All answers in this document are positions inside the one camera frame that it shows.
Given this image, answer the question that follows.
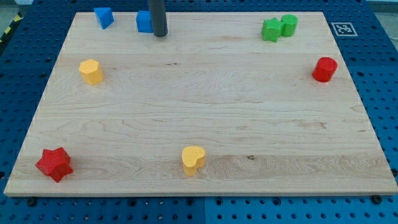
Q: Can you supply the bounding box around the blue cube block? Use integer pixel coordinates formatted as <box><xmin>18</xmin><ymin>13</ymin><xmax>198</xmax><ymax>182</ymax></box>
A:
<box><xmin>136</xmin><ymin>11</ymin><xmax>153</xmax><ymax>33</ymax></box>

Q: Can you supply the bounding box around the wooden board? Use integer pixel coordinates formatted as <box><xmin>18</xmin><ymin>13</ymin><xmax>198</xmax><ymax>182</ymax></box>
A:
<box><xmin>4</xmin><ymin>12</ymin><xmax>397</xmax><ymax>197</ymax></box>

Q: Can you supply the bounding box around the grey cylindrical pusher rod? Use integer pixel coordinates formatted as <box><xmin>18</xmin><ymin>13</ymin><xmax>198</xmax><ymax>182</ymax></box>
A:
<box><xmin>148</xmin><ymin>0</ymin><xmax>168</xmax><ymax>37</ymax></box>

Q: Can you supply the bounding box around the red star block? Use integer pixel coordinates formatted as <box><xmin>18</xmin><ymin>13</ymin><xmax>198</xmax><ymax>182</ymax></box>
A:
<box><xmin>35</xmin><ymin>147</ymin><xmax>73</xmax><ymax>183</ymax></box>

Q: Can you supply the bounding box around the black bolt left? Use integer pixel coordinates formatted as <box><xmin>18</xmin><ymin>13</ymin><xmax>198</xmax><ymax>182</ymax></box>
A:
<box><xmin>26</xmin><ymin>197</ymin><xmax>37</xmax><ymax>207</ymax></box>

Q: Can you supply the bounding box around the black bolt right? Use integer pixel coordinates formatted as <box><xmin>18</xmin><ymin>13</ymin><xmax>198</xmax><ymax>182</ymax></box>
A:
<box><xmin>371</xmin><ymin>195</ymin><xmax>383</xmax><ymax>205</ymax></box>

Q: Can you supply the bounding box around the green star block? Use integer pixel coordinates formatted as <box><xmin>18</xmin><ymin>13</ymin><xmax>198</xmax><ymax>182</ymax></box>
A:
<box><xmin>261</xmin><ymin>17</ymin><xmax>285</xmax><ymax>42</ymax></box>

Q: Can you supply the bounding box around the yellow heart block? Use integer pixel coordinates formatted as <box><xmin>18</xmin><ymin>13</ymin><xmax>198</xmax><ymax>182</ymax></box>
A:
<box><xmin>182</xmin><ymin>146</ymin><xmax>206</xmax><ymax>176</ymax></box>

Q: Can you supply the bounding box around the green cylinder block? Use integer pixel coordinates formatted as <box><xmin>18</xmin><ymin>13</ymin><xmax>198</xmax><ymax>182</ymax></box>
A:
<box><xmin>281</xmin><ymin>14</ymin><xmax>299</xmax><ymax>37</ymax></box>

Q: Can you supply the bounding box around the yellow hexagon block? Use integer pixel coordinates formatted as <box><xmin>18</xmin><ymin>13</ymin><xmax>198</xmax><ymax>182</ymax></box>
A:
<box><xmin>79</xmin><ymin>59</ymin><xmax>103</xmax><ymax>85</ymax></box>

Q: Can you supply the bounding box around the red cylinder block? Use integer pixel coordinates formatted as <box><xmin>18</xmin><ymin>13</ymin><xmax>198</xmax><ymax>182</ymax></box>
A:
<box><xmin>312</xmin><ymin>57</ymin><xmax>338</xmax><ymax>83</ymax></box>

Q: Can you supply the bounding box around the blue triangle block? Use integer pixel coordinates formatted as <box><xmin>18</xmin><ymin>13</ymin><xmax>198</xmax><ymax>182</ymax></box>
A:
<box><xmin>93</xmin><ymin>7</ymin><xmax>114</xmax><ymax>29</ymax></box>

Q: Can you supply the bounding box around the white fiducial marker tag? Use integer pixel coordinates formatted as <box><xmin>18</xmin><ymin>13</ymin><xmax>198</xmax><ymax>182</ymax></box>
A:
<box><xmin>331</xmin><ymin>22</ymin><xmax>358</xmax><ymax>37</ymax></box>

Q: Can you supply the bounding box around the black bolt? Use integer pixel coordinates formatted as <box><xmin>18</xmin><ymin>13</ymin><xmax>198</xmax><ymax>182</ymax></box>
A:
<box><xmin>371</xmin><ymin>195</ymin><xmax>383</xmax><ymax>205</ymax></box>
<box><xmin>26</xmin><ymin>197</ymin><xmax>37</xmax><ymax>207</ymax></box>

